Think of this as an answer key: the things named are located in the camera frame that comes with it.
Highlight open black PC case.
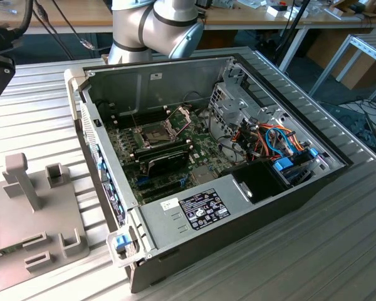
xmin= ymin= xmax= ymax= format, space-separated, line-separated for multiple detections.
xmin=64 ymin=46 xmax=355 ymax=294

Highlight green motherboard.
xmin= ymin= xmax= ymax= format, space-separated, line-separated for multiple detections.
xmin=105 ymin=105 xmax=248 ymax=204

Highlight white wrist camera on bracket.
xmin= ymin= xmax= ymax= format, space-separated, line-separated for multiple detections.
xmin=0 ymin=26 xmax=23 ymax=102

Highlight orange wire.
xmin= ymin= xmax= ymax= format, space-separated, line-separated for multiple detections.
xmin=256 ymin=124 xmax=305 ymax=151

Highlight grey power supply unit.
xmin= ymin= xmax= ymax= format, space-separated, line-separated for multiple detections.
xmin=137 ymin=174 xmax=258 ymax=251

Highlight black tripod stand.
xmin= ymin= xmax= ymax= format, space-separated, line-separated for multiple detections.
xmin=272 ymin=0 xmax=311 ymax=63

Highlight black plastic shroud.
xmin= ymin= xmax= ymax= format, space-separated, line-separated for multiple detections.
xmin=217 ymin=158 xmax=291 ymax=205

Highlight thin wire locking lever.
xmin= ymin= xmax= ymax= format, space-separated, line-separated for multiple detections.
xmin=128 ymin=105 xmax=139 ymax=131

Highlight black expansion slot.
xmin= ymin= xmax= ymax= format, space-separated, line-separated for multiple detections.
xmin=142 ymin=184 xmax=184 ymax=201
xmin=140 ymin=178 xmax=184 ymax=195

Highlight grey parts rack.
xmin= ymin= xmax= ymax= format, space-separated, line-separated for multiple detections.
xmin=0 ymin=152 xmax=90 ymax=295

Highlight aluminium profile frame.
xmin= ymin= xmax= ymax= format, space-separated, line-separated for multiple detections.
xmin=308 ymin=33 xmax=376 ymax=104

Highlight green RAM stick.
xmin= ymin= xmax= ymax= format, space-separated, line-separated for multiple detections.
xmin=0 ymin=244 xmax=23 ymax=261

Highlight wooden desk white frame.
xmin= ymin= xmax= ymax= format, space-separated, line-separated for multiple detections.
xmin=0 ymin=0 xmax=113 ymax=35
xmin=203 ymin=0 xmax=376 ymax=73

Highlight open cardboard box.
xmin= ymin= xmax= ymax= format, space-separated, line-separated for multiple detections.
xmin=324 ymin=0 xmax=376 ymax=20

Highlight CPU socket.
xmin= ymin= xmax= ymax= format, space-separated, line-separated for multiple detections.
xmin=137 ymin=124 xmax=180 ymax=150

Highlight black graphics card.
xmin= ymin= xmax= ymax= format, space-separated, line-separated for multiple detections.
xmin=138 ymin=147 xmax=191 ymax=179

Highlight small white box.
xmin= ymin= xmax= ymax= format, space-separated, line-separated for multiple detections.
xmin=265 ymin=5 xmax=290 ymax=17

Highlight metal socket cover frame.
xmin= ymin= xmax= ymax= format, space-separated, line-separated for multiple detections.
xmin=164 ymin=105 xmax=192 ymax=139

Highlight black RAM stick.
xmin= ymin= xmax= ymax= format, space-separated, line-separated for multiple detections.
xmin=132 ymin=139 xmax=192 ymax=157
xmin=134 ymin=142 xmax=194 ymax=161

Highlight thick black cable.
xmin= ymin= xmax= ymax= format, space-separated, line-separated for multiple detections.
xmin=11 ymin=0 xmax=34 ymax=35

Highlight grey chipset heat sink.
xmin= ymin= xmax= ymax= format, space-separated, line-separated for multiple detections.
xmin=190 ymin=166 xmax=217 ymax=184

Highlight thin cable with connector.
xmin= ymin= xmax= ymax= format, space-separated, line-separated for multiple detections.
xmin=50 ymin=0 xmax=113 ymax=53

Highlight black floor cables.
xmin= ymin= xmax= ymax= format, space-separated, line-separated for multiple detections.
xmin=322 ymin=99 xmax=376 ymax=152

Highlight blue case latch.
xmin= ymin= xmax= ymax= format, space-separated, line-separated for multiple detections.
xmin=114 ymin=235 xmax=131 ymax=251

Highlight blue disk carrier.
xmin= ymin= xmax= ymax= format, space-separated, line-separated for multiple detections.
xmin=271 ymin=149 xmax=320 ymax=189

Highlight silver metal drive cage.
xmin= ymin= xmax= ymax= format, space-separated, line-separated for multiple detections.
xmin=208 ymin=58 xmax=289 ymax=142

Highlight blue wire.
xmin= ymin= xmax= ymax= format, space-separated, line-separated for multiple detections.
xmin=264 ymin=126 xmax=297 ymax=157

